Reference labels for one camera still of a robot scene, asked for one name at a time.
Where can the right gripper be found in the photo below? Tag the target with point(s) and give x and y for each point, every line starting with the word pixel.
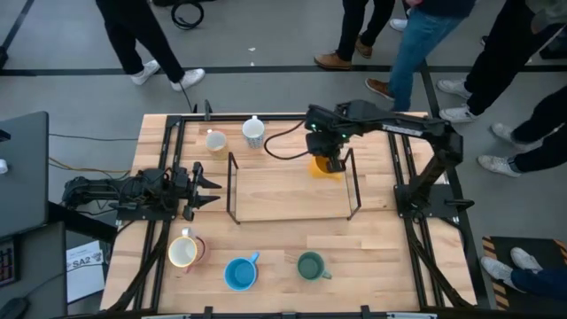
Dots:
pixel 323 142

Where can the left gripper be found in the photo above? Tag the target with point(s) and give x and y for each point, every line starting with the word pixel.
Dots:
pixel 188 190

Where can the orange rimmed patterned mug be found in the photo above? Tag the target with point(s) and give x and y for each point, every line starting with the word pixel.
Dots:
pixel 216 142

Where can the yellow rimmed patterned mug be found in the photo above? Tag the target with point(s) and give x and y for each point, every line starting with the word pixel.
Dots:
pixel 181 252

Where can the white mug with dotted pattern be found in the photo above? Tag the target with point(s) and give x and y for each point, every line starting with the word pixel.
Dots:
pixel 253 129

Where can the blue mug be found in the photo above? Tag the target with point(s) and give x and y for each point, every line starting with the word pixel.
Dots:
pixel 241 274

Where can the green mug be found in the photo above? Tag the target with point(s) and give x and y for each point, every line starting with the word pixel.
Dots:
pixel 310 266

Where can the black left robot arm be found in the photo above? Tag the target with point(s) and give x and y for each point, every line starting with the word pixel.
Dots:
pixel 102 190

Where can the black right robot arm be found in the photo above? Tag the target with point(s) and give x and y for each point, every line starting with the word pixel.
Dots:
pixel 412 126

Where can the black desk support bar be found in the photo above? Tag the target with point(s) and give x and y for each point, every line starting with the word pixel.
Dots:
pixel 80 219

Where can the white printed paper sheet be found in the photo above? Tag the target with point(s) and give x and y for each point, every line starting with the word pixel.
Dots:
pixel 86 279

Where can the grey desk with keyboard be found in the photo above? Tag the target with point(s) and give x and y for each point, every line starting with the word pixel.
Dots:
pixel 40 266

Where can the grey side desk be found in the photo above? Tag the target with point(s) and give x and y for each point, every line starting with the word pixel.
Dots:
pixel 22 190

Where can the black bag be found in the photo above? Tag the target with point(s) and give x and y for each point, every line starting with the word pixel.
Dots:
pixel 164 2

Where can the small white cup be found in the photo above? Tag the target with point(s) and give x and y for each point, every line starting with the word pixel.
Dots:
pixel 2 166

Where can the black hazard striped floor mat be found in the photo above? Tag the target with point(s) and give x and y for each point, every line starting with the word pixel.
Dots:
pixel 531 241

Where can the small black desk object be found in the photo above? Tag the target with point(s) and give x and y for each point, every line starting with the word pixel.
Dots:
pixel 3 135

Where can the black keyboard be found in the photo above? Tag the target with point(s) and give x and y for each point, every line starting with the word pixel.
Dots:
pixel 8 263

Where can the black computer mouse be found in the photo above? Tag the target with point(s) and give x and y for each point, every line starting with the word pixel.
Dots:
pixel 13 308

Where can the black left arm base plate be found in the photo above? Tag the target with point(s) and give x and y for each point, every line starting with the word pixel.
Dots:
pixel 146 216

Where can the black aluminium table frame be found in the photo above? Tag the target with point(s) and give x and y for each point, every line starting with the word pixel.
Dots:
pixel 274 118

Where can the black frame clamp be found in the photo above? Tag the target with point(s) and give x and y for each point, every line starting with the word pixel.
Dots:
pixel 207 312
pixel 207 111
pixel 365 311

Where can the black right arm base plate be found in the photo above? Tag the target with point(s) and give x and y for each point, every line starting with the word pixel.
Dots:
pixel 436 201

